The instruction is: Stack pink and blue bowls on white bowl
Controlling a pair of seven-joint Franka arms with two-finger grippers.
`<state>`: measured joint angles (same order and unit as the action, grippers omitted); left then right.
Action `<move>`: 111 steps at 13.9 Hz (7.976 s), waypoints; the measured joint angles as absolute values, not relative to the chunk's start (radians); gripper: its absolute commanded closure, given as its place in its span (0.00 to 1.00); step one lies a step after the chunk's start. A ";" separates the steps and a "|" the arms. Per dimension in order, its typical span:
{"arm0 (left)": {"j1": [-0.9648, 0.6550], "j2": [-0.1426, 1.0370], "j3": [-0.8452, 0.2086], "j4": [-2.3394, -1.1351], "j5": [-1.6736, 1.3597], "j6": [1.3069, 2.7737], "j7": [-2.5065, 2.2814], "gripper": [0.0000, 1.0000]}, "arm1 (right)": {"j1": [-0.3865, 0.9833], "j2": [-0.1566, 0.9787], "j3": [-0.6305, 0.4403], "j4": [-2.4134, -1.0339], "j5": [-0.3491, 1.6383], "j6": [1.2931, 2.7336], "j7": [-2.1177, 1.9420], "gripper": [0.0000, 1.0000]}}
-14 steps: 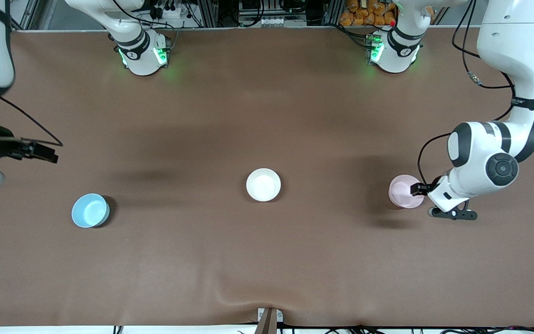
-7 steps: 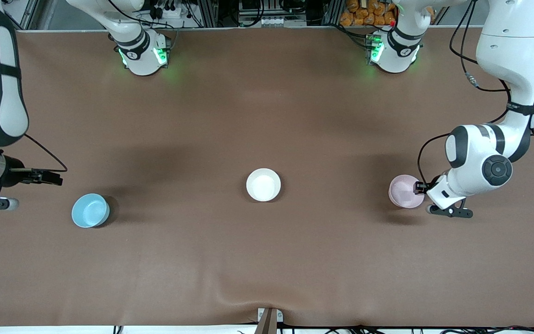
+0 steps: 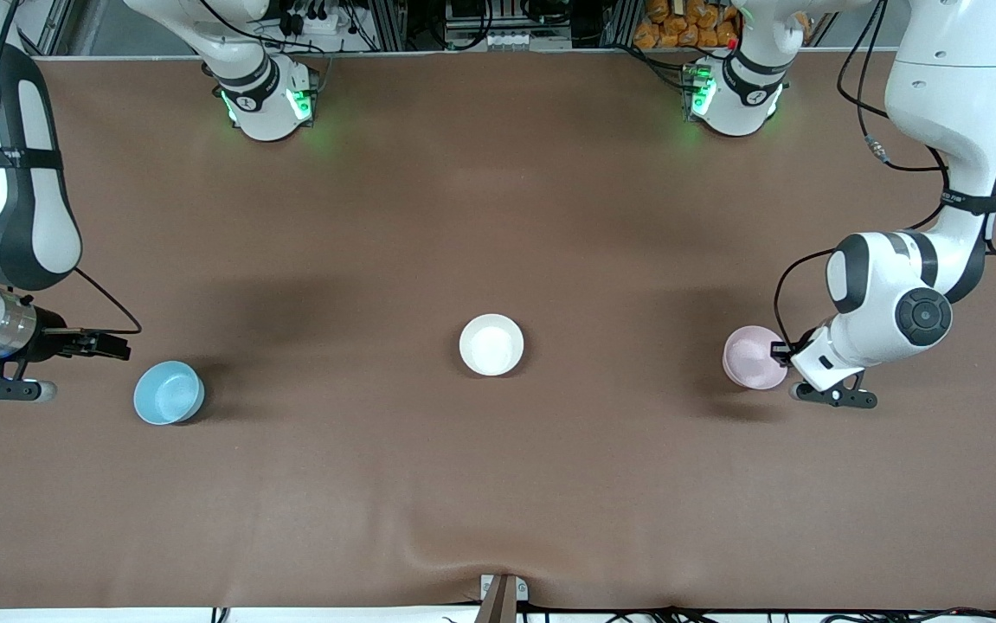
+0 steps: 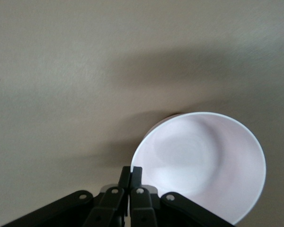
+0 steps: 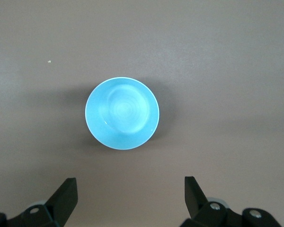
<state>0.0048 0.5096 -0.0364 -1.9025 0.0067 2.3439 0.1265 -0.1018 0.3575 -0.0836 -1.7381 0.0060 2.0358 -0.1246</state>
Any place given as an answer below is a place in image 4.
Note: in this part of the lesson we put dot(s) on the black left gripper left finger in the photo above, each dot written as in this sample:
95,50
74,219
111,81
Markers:
113,201

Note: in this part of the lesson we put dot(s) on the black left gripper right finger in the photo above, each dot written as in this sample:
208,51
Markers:
142,203

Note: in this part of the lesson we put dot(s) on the pink bowl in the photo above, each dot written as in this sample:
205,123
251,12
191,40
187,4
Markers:
203,153

